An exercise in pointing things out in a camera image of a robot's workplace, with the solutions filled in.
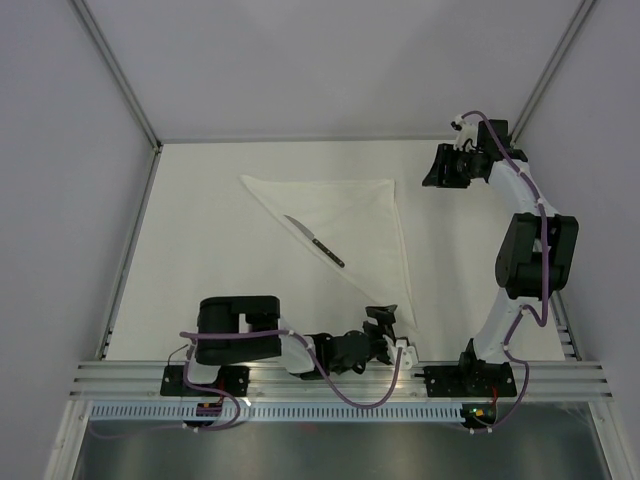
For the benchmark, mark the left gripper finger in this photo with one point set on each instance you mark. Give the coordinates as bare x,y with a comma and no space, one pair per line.
385,317
374,332

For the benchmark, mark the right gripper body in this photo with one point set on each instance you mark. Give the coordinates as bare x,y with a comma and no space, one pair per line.
466,162

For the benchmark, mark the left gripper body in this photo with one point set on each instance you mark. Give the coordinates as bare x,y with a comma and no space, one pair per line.
381,352

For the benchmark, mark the white cloth napkin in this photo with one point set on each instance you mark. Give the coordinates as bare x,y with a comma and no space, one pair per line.
359,221

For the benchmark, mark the black handled steak knife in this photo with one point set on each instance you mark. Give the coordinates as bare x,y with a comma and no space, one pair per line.
315,241

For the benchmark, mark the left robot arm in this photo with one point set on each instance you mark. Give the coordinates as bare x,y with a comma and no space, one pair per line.
239,329

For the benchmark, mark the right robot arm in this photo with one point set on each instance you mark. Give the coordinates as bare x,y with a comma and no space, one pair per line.
535,257

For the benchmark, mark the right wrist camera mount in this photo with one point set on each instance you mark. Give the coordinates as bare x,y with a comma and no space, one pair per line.
466,132

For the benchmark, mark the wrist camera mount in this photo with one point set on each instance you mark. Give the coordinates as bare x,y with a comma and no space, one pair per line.
406,354
466,132

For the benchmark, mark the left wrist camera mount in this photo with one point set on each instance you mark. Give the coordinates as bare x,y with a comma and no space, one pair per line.
406,354

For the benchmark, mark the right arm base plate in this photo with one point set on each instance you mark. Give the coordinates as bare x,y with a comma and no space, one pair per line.
469,378

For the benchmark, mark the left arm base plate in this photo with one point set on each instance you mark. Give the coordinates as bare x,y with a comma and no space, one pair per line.
233,380

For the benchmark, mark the right aluminium frame post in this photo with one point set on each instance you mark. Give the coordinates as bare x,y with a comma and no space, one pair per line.
570,34

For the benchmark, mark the aluminium frame post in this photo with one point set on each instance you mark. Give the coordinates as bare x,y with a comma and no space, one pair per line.
98,39
570,34

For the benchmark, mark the left side aluminium rail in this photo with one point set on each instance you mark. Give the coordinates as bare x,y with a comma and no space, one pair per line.
131,239

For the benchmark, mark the white slotted cable duct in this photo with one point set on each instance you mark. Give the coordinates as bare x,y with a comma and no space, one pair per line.
312,412

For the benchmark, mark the front aluminium rail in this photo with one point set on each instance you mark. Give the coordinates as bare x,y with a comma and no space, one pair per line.
268,382

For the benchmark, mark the back aluminium frame rail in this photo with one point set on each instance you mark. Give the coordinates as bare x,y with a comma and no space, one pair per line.
441,137

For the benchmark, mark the left aluminium frame post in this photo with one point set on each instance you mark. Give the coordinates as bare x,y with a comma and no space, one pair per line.
98,39

